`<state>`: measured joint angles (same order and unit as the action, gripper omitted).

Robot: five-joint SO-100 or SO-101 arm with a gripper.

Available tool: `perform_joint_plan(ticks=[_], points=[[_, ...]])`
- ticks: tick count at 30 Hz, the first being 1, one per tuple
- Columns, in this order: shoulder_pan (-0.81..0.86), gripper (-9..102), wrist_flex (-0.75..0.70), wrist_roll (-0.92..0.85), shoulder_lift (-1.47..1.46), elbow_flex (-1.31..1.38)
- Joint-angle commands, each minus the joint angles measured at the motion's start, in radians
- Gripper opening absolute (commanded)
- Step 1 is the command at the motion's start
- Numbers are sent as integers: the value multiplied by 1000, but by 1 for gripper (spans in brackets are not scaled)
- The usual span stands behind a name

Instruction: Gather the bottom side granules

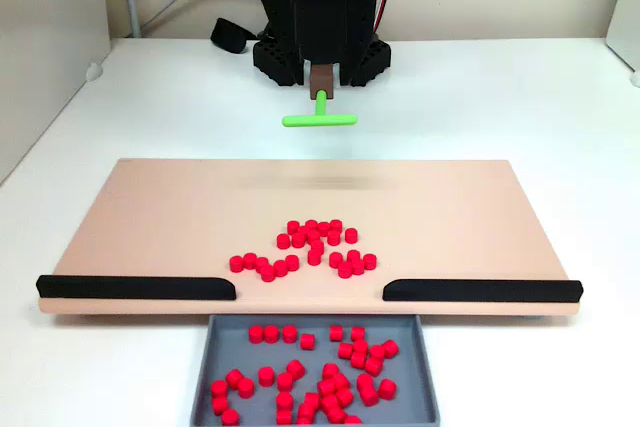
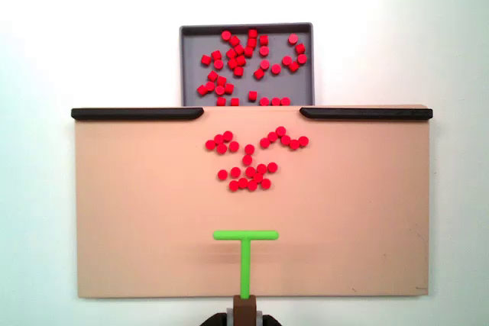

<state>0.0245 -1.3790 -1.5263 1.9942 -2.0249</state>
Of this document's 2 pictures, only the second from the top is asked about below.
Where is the grey rectangular tray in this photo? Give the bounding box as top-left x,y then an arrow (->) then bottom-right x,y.
179,22 -> 316,108

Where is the black rail strip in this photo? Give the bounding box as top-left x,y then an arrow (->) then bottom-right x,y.
299,107 -> 434,121
70,107 -> 205,121

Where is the peach rectangular board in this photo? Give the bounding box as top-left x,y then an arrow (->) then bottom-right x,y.
72,103 -> 439,299

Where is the green T pusher brown handle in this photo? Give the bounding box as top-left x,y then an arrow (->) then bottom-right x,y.
212,229 -> 280,326

